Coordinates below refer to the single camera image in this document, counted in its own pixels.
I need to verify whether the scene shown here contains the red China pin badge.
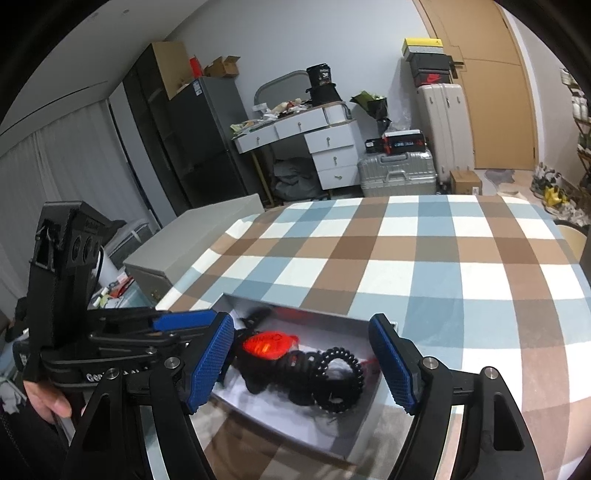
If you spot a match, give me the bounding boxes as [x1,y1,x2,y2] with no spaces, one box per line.
[242,331,300,361]

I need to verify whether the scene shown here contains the black spiral hair tie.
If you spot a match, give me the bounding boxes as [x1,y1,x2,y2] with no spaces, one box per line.
[310,347,365,414]

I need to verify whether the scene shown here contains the large black claw clip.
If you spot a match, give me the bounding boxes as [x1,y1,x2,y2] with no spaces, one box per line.
[236,346,322,406]

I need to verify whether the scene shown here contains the left hand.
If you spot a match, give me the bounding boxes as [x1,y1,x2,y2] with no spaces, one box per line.
[23,380,86,423]

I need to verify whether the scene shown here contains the black cat hair clip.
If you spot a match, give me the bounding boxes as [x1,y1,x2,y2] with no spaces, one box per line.
[240,307,273,331]

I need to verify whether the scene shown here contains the grey left bedside cabinet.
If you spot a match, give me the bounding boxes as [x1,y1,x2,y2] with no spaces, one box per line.
[124,194,263,302]

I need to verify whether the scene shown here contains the silver grey open box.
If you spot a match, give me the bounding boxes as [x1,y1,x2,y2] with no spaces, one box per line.
[213,294,388,464]

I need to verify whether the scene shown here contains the plaid checkered tablecloth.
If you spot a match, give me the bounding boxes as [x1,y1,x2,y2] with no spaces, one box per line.
[158,195,590,479]

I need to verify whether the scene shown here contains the silver aluminium suitcase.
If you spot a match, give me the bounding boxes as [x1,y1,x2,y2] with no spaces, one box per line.
[358,150,438,197]

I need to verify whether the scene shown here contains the small cardboard box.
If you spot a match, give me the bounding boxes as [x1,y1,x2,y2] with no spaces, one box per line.
[451,170,482,195]

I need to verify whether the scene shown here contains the black tall shelf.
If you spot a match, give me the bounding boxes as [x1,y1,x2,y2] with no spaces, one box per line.
[122,42,191,215]

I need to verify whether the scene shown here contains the dark grey refrigerator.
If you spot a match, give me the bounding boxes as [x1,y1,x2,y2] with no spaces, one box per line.
[168,77,263,208]

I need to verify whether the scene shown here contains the black red box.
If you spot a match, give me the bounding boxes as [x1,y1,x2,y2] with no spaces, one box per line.
[382,129,427,156]

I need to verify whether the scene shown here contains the white drawer desk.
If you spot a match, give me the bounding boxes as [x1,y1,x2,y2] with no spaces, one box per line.
[232,103,362,191]

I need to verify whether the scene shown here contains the white upright suitcase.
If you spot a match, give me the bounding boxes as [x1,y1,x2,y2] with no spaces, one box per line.
[417,83,475,183]

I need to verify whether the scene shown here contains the green black flower bouquet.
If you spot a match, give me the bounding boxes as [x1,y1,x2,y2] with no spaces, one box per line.
[351,90,392,136]

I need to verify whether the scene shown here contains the black hat box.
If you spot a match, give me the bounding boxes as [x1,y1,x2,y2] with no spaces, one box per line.
[306,63,342,106]

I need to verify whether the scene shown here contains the stacked shoe boxes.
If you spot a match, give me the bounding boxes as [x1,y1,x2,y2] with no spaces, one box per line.
[402,37,465,87]

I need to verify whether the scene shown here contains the wooden door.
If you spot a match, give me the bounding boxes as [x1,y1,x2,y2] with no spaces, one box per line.
[416,0,538,170]

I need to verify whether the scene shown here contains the wooden shoe rack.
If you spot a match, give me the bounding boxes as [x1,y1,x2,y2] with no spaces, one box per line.
[560,68,591,188]

